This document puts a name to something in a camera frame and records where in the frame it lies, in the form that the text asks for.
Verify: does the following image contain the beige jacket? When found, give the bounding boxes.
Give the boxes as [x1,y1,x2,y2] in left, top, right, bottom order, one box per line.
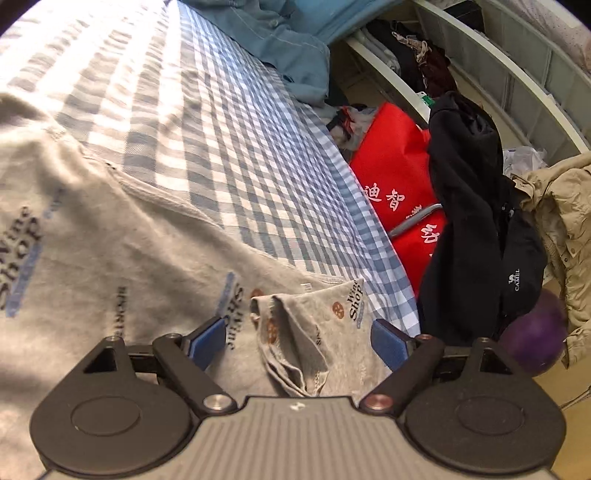
[512,152,591,367]

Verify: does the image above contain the red fabric bag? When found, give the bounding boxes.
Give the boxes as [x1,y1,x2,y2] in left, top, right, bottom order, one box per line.
[351,103,447,294]

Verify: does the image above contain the blue checked bed sheet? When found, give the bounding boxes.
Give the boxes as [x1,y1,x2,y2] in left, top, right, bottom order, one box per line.
[1,1,420,335]

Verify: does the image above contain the purple ball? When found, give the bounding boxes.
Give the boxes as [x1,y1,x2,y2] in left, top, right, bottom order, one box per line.
[498,289,568,376]

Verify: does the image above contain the blue cloth on bed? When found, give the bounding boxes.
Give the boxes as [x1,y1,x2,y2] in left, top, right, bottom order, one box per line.
[186,0,397,106]

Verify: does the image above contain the dark clothes on shelf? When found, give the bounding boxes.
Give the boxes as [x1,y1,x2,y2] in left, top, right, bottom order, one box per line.
[366,19,459,99]

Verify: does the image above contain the grey printed pants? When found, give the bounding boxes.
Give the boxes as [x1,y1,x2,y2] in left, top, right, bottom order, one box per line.
[1,94,388,479]

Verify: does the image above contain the black jacket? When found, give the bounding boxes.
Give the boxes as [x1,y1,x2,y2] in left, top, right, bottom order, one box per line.
[418,92,547,346]

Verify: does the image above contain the white shelf unit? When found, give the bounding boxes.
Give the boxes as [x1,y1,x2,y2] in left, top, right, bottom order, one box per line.
[344,0,591,156]

